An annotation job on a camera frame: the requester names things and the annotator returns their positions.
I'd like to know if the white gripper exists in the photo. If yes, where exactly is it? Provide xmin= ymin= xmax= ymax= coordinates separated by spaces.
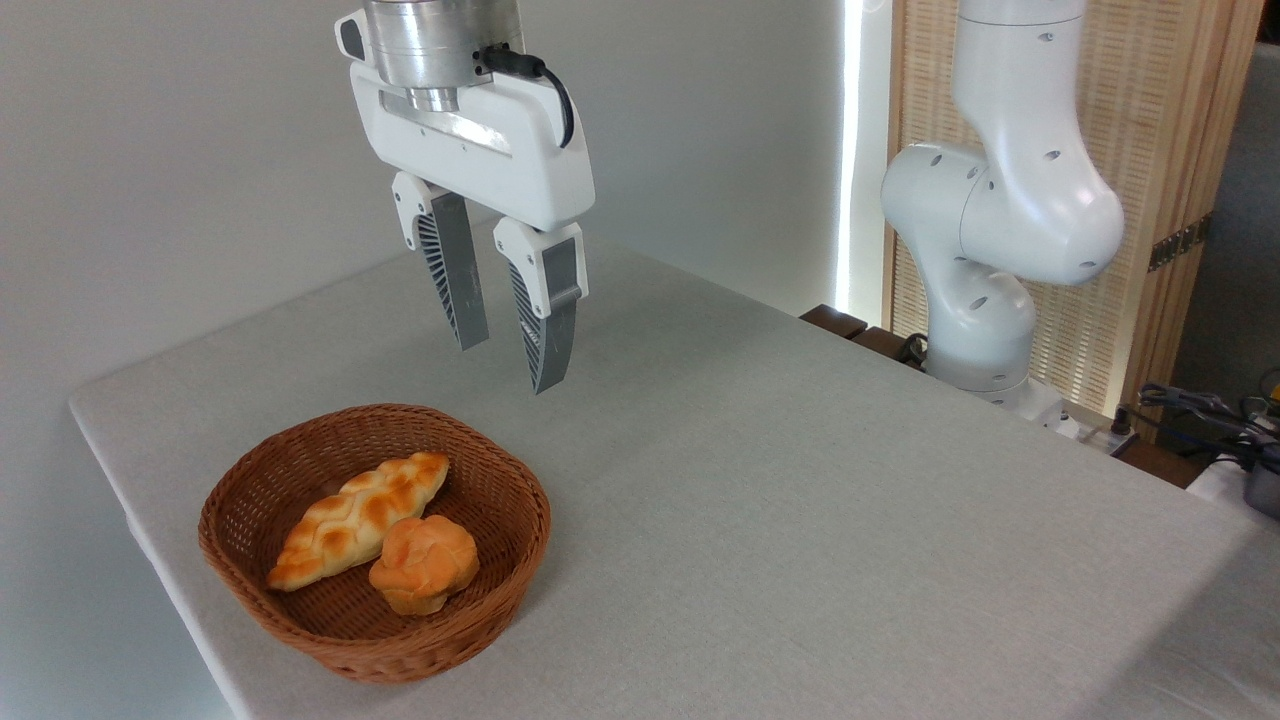
xmin=349 ymin=62 xmax=597 ymax=395

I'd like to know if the round orange bread bun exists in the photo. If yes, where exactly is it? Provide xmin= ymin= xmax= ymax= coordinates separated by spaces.
xmin=369 ymin=515 xmax=480 ymax=616

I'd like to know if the braided bread loaf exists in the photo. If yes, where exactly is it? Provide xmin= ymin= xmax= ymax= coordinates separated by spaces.
xmin=266 ymin=452 xmax=450 ymax=592

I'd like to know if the dark brown wooden block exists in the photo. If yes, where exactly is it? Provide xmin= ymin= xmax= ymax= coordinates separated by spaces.
xmin=800 ymin=304 xmax=869 ymax=341
xmin=850 ymin=325 xmax=929 ymax=373

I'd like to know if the brown wicker basket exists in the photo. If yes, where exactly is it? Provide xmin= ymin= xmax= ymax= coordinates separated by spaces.
xmin=198 ymin=403 xmax=552 ymax=685

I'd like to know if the white power strip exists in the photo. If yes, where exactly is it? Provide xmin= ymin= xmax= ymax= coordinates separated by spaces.
xmin=1058 ymin=404 xmax=1138 ymax=457

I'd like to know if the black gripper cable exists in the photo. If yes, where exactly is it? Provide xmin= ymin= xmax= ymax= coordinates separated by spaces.
xmin=480 ymin=45 xmax=577 ymax=150

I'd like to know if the black metal hinge bracket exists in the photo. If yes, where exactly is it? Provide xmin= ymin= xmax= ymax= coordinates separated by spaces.
xmin=1148 ymin=214 xmax=1214 ymax=273

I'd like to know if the tangled black cable bundle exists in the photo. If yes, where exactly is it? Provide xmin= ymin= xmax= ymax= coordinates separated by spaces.
xmin=1137 ymin=382 xmax=1280 ymax=471

